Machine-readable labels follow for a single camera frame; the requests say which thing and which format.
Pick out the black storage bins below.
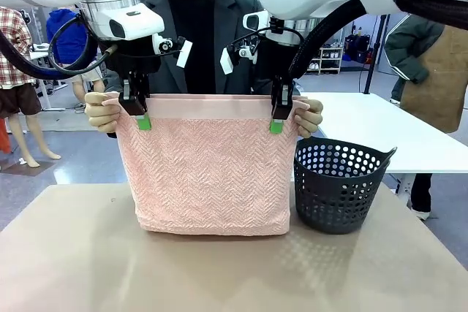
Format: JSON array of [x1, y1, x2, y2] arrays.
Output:
[[343, 33, 377, 65]]

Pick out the white table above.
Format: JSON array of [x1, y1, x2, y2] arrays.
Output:
[[298, 91, 468, 196]]

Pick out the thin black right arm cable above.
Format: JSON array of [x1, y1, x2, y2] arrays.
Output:
[[226, 26, 305, 52]]

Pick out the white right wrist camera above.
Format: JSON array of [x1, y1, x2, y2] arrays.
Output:
[[219, 36, 259, 75]]

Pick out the person in brown apron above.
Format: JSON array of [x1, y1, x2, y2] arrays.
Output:
[[383, 13, 468, 221]]

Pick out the white shoe shelf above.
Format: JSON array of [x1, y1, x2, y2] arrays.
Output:
[[306, 46, 345, 75]]

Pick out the thick black arm hose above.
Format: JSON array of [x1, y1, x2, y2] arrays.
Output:
[[0, 29, 113, 81], [288, 0, 468, 80]]

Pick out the person in dark grey jacket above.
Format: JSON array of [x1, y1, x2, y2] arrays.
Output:
[[105, 0, 304, 96]]

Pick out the dark grey perforated basket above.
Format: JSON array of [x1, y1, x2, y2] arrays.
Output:
[[293, 137, 398, 236]]

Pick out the black stand pole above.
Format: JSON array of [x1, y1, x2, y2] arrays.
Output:
[[360, 13, 389, 96]]

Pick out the person's right hand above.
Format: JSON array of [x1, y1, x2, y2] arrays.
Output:
[[84, 91, 122, 134]]

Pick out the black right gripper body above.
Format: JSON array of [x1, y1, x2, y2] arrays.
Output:
[[260, 39, 300, 80]]

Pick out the person's left hand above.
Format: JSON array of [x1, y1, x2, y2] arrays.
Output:
[[292, 99, 324, 138]]

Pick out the thick black right arm hose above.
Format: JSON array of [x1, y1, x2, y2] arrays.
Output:
[[288, 0, 468, 80]]

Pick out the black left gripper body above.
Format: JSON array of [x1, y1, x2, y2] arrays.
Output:
[[107, 36, 162, 74]]

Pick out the mannequin with plaid shirt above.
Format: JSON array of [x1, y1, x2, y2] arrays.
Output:
[[0, 6, 62, 169]]

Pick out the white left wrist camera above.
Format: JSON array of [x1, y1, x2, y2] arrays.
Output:
[[151, 32, 194, 69]]

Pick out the white desk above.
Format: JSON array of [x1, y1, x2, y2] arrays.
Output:
[[28, 42, 69, 113]]

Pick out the brown mannequin base plate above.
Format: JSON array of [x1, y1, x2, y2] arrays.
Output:
[[1, 158, 56, 178]]

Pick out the pink herringbone towel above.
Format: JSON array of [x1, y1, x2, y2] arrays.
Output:
[[102, 93, 310, 237]]

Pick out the thick black left arm hose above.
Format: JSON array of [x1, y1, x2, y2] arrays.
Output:
[[0, 29, 113, 81]]

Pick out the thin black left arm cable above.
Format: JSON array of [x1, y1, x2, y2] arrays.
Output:
[[47, 15, 92, 72]]

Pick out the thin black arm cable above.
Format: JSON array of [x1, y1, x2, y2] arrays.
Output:
[[47, 15, 92, 72], [226, 26, 305, 52]]

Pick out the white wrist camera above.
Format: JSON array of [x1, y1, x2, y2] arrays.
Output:
[[151, 32, 194, 69], [219, 36, 259, 75]]

